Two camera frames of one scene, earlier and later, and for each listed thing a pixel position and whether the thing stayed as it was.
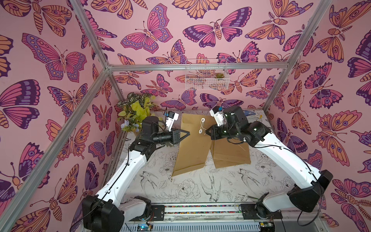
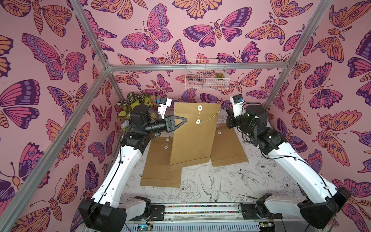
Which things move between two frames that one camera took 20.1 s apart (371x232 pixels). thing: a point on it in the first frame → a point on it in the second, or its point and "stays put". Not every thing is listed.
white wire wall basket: [204, 79] stays put
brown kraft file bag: [193, 149] → [157, 171]
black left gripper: [174, 138] → [168, 124]
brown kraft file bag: [226, 154] → [192, 141]
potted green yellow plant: [132, 112] stays put
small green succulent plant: [219, 75] stays put
